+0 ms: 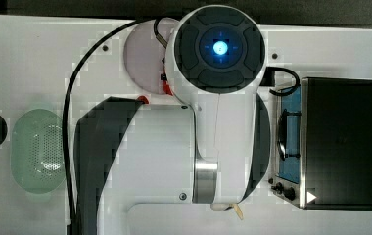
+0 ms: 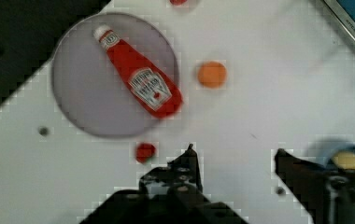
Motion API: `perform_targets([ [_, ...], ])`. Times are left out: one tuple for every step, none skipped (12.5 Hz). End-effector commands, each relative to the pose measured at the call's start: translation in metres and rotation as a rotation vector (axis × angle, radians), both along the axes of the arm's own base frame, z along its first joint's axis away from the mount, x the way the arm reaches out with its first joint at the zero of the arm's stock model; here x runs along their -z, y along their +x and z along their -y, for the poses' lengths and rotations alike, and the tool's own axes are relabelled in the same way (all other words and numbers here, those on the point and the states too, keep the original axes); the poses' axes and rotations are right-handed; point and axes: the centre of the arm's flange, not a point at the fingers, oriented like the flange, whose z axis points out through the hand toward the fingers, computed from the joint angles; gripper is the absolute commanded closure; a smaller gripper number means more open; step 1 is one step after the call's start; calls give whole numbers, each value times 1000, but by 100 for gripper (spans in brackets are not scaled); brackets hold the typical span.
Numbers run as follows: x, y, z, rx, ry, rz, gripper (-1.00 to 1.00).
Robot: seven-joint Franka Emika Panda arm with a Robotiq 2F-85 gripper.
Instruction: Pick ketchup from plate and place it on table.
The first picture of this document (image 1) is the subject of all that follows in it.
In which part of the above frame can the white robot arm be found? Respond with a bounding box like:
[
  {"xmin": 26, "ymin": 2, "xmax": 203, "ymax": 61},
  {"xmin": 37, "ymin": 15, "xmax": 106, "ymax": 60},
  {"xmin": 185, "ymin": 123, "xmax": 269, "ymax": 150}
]
[{"xmin": 73, "ymin": 5, "xmax": 268, "ymax": 235}]

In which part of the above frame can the grey round plate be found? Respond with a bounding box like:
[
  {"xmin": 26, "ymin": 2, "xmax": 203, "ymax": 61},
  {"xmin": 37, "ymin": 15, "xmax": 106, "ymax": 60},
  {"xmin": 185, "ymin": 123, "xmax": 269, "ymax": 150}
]
[{"xmin": 123, "ymin": 20, "xmax": 165, "ymax": 95}]

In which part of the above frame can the white garlic toy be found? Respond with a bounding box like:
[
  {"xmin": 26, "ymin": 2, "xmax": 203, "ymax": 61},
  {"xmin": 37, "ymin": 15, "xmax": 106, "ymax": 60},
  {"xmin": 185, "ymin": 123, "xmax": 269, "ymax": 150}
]
[{"xmin": 210, "ymin": 204, "xmax": 244, "ymax": 220}]

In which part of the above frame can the silver toaster oven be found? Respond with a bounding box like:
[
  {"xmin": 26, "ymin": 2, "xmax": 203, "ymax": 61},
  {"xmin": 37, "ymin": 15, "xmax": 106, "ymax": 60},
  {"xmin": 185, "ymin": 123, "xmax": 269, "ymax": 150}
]
[{"xmin": 269, "ymin": 77, "xmax": 372, "ymax": 211}]

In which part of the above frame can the green plastic colander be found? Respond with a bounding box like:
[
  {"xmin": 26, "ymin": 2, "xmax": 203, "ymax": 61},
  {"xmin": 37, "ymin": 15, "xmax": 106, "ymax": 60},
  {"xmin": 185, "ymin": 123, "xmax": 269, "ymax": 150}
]
[{"xmin": 11, "ymin": 109, "xmax": 66, "ymax": 194}]

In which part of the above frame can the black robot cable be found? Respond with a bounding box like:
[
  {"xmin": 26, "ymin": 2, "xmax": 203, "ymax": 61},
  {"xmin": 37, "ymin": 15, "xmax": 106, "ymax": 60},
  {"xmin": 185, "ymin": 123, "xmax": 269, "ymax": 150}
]
[{"xmin": 61, "ymin": 18, "xmax": 163, "ymax": 226}]

